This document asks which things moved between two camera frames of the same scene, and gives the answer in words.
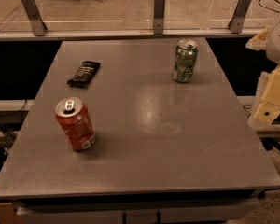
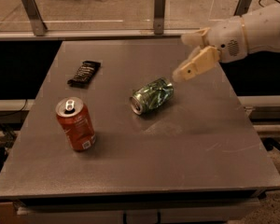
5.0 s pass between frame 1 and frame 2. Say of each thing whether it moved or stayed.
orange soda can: stayed
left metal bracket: stayed
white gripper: moved
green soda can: moved
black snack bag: stayed
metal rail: stayed
